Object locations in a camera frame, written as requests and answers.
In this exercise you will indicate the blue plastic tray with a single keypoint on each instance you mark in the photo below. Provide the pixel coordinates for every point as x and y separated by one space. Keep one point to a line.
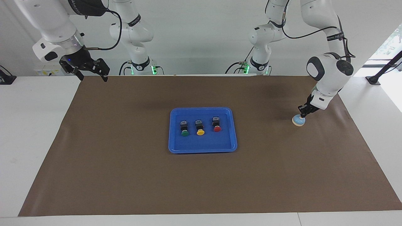
216 142

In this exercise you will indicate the white wall socket box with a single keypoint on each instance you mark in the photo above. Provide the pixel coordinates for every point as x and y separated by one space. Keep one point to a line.
47 70

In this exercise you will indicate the bright window opening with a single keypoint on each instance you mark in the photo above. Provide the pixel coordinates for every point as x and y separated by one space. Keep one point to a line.
389 44

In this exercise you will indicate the red push button switch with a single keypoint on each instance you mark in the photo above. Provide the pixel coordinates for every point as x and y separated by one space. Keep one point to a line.
216 126

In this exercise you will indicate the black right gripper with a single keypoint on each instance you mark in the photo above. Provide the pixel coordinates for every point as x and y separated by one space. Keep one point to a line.
78 61

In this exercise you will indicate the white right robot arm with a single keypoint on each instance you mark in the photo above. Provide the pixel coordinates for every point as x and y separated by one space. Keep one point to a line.
50 22

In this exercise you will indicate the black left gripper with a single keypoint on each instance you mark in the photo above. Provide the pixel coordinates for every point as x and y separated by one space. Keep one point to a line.
311 106

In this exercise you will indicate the light blue desk bell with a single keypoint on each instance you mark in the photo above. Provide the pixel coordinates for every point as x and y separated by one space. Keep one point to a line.
297 121

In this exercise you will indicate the brown table mat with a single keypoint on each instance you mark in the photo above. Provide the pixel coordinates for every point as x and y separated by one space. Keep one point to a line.
201 182

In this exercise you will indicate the green push button switch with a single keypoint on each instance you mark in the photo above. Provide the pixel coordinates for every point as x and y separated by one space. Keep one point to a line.
185 130

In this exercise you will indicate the black camera stand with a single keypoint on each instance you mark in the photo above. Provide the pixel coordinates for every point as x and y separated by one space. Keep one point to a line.
381 72

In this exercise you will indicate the yellow push button switch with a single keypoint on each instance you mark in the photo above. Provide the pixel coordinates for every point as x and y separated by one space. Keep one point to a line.
200 129

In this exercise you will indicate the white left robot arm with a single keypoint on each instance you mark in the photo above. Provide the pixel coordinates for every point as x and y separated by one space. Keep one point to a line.
329 72

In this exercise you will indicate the black table clamp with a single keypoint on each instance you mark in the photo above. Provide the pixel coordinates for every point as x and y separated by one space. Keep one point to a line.
7 79

